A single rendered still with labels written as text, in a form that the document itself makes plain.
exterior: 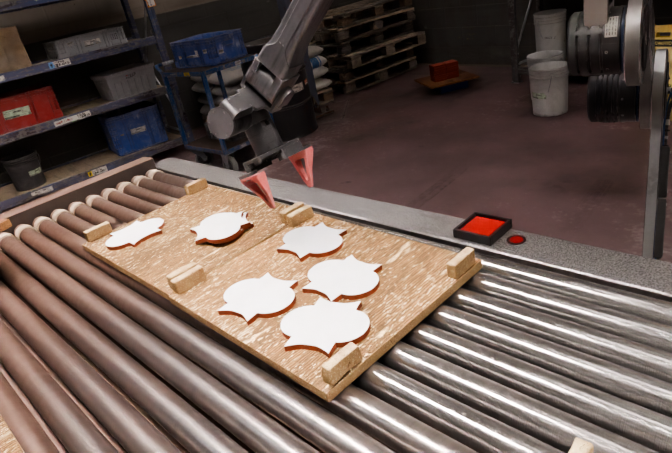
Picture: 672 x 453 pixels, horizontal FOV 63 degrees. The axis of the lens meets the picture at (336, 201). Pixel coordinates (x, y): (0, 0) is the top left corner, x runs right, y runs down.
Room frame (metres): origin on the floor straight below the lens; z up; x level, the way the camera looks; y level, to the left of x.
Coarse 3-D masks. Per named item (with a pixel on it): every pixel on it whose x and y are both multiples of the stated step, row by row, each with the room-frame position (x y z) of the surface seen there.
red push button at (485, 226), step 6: (474, 222) 0.88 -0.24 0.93; (480, 222) 0.88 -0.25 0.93; (486, 222) 0.87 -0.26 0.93; (492, 222) 0.87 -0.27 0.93; (498, 222) 0.86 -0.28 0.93; (504, 222) 0.86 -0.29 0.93; (462, 228) 0.87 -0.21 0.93; (468, 228) 0.86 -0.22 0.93; (474, 228) 0.86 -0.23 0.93; (480, 228) 0.85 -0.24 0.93; (486, 228) 0.85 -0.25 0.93; (492, 228) 0.85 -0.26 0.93; (486, 234) 0.83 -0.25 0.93
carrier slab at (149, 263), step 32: (224, 192) 1.29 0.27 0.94; (128, 224) 1.21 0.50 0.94; (192, 224) 1.13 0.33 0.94; (256, 224) 1.06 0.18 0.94; (96, 256) 1.09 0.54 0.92; (128, 256) 1.03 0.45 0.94; (160, 256) 1.00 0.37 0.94; (192, 256) 0.97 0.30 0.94; (224, 256) 0.94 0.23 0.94; (160, 288) 0.87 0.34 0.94
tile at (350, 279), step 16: (352, 256) 0.82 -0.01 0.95; (320, 272) 0.79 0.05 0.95; (336, 272) 0.78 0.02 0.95; (352, 272) 0.77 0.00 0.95; (368, 272) 0.76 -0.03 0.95; (304, 288) 0.75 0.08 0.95; (320, 288) 0.74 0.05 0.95; (336, 288) 0.73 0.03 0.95; (352, 288) 0.72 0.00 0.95; (368, 288) 0.71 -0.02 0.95
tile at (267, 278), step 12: (264, 276) 0.82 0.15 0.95; (228, 288) 0.80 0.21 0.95; (240, 288) 0.79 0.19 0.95; (252, 288) 0.78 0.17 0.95; (264, 288) 0.78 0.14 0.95; (276, 288) 0.77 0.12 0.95; (288, 288) 0.76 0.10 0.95; (228, 300) 0.76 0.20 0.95; (240, 300) 0.76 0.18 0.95; (252, 300) 0.75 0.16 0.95; (264, 300) 0.74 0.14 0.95; (276, 300) 0.73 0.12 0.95; (288, 300) 0.73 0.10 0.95; (228, 312) 0.74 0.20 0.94; (240, 312) 0.72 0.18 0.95; (252, 312) 0.71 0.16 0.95; (264, 312) 0.71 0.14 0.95; (276, 312) 0.70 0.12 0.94
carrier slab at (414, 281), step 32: (352, 224) 0.96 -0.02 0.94; (256, 256) 0.91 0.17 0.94; (288, 256) 0.89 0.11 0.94; (384, 256) 0.82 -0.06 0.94; (416, 256) 0.79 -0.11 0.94; (448, 256) 0.77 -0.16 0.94; (192, 288) 0.84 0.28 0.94; (224, 288) 0.82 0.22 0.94; (384, 288) 0.72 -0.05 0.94; (416, 288) 0.70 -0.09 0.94; (448, 288) 0.68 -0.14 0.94; (224, 320) 0.72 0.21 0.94; (256, 320) 0.71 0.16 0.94; (384, 320) 0.64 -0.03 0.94; (416, 320) 0.63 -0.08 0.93; (256, 352) 0.63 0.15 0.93; (288, 352) 0.61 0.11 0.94; (384, 352) 0.59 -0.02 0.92; (320, 384) 0.54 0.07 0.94
